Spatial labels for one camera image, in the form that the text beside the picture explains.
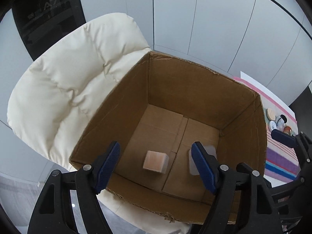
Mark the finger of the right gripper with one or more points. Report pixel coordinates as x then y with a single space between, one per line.
283 138

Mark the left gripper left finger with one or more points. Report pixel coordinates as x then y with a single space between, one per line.
90 180

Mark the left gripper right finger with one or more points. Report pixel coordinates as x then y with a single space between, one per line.
221 182

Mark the translucent white container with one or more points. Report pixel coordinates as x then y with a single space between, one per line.
209 149

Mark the small peach cube box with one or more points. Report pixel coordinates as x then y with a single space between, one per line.
156 162

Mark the peach makeup sponge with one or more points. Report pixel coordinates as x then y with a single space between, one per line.
270 113

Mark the striped colourful cloth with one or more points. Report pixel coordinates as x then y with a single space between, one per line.
281 164

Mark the cream padded chair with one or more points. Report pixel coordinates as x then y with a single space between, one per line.
58 95

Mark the brown cardboard box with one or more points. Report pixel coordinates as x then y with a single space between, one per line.
156 109

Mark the black glass cabinet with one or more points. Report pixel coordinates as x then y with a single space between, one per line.
42 23

